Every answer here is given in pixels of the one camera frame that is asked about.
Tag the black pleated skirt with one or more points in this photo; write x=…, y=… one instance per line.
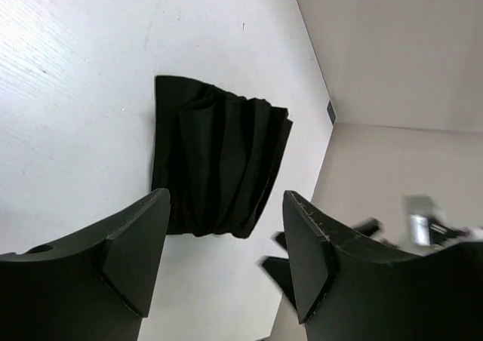
x=217, y=153

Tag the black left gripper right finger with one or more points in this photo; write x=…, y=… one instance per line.
x=348, y=286

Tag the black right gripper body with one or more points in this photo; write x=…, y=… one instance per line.
x=425, y=229

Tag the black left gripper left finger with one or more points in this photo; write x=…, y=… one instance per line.
x=94, y=284

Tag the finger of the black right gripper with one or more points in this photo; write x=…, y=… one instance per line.
x=278, y=269
x=280, y=239

